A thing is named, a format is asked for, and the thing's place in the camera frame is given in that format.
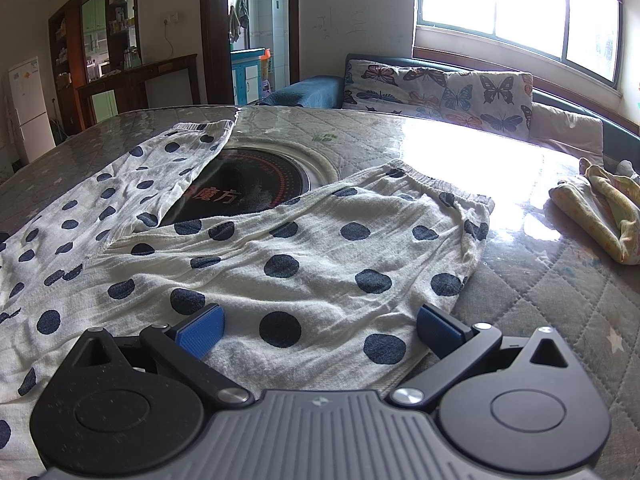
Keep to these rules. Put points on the butterfly print cushion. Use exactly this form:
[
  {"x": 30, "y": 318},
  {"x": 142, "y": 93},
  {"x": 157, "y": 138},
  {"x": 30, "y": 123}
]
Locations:
[{"x": 430, "y": 92}]

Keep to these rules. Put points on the grey soft toy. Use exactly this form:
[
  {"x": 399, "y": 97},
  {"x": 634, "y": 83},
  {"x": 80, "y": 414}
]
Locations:
[{"x": 627, "y": 170}]

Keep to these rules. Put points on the purple stool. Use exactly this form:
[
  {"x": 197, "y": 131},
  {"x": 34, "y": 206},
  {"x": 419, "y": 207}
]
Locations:
[{"x": 265, "y": 90}]

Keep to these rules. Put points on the round black induction cooktop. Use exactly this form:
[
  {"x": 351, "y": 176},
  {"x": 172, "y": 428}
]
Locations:
[{"x": 250, "y": 185}]

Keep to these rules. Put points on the white wall socket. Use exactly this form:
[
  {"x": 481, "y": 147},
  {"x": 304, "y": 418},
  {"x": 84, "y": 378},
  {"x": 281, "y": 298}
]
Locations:
[{"x": 171, "y": 19}]

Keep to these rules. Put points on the dark wooden shelf cabinet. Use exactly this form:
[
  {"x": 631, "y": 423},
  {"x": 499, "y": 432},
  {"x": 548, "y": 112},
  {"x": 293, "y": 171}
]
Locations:
[{"x": 75, "y": 60}]

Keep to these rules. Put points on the blue cabinet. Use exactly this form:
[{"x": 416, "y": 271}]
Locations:
[{"x": 246, "y": 77}]

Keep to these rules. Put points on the grey quilted table cover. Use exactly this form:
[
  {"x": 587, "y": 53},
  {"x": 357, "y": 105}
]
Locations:
[{"x": 550, "y": 285}]

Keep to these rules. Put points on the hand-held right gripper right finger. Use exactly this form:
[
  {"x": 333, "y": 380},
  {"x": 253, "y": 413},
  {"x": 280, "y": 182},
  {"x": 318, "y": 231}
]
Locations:
[{"x": 437, "y": 330}]

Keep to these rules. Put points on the white navy polka dot pants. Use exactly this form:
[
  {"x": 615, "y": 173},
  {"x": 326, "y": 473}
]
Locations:
[{"x": 300, "y": 240}]

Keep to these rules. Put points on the dark teal sofa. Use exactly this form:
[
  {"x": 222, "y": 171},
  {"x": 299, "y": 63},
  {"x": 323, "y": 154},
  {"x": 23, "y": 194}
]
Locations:
[{"x": 617, "y": 132}]

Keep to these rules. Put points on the dark wooden door frame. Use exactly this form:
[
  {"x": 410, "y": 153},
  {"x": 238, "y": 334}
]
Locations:
[{"x": 212, "y": 35}]

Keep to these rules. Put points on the dark wooden counter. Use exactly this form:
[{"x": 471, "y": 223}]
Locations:
[{"x": 140, "y": 72}]

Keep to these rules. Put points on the blue cloth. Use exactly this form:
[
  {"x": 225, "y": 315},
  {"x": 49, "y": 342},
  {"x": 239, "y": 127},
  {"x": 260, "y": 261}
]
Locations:
[{"x": 310, "y": 91}]

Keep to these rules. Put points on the white refrigerator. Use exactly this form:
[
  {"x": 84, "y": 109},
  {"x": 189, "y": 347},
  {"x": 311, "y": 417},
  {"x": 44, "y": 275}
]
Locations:
[{"x": 31, "y": 110}]

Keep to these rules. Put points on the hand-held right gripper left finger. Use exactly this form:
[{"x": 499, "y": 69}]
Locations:
[{"x": 200, "y": 334}]

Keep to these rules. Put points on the hanging grey cloth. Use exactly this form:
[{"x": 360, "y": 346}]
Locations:
[{"x": 241, "y": 16}]

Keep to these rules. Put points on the beige cushion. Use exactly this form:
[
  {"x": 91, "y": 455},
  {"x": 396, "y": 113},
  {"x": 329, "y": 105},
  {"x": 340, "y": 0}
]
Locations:
[{"x": 567, "y": 130}]

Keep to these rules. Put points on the folded yellow cloth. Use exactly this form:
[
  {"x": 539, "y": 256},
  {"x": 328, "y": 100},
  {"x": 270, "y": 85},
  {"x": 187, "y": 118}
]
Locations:
[{"x": 600, "y": 210}]

